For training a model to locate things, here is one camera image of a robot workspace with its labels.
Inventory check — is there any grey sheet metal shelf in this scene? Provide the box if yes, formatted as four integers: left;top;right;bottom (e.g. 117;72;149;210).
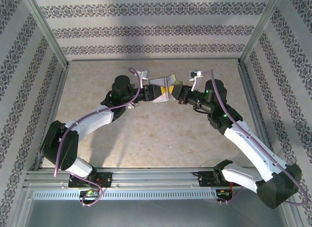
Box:
14;199;297;227

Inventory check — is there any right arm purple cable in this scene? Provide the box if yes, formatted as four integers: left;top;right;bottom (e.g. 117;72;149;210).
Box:
201;69;308;206

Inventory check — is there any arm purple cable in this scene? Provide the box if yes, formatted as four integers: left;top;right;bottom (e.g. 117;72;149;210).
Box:
53;67;142;208
201;69;308;206

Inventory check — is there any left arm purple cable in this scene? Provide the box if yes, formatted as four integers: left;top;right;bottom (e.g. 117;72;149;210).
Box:
53;67;142;208

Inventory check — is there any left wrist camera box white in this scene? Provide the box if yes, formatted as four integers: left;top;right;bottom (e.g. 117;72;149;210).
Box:
135;69;150;82

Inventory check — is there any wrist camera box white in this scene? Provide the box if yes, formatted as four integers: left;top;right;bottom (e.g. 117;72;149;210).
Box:
189;70;203;92
135;69;150;82

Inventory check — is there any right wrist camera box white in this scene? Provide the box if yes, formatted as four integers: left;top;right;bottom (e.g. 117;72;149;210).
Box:
189;70;203;92

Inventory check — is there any aluminium side rail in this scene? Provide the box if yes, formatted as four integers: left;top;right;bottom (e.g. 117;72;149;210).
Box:
34;61;71;170
237;60;276;169

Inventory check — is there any aluminium corner post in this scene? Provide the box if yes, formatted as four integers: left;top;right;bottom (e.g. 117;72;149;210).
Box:
238;0;285;66
19;0;70;68

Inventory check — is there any aluminium mounting rail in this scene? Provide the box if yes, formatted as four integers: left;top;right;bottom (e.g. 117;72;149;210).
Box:
23;166;286;189

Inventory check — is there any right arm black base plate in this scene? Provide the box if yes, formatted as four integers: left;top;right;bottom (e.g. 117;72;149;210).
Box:
197;170;243;188

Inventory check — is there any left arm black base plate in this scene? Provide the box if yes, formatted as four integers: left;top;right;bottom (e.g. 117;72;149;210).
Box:
68;172;113;189

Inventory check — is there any slotted grey cable duct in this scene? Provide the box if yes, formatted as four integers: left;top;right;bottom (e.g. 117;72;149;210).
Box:
31;189;220;200

